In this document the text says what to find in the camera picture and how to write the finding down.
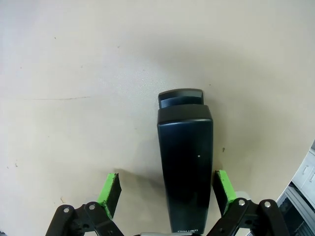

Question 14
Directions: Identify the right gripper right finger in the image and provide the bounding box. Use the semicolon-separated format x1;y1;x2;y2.
208;169;290;236

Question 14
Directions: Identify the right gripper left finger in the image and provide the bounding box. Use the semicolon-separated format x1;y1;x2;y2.
48;173;123;236

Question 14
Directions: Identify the black plastic stapler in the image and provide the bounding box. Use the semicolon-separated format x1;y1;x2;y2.
157;88;214;234

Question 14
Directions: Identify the grey metal rack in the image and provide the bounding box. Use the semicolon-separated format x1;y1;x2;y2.
275;181;315;236

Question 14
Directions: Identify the white drawer cabinet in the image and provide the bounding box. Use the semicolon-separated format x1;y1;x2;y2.
291;139;315;202

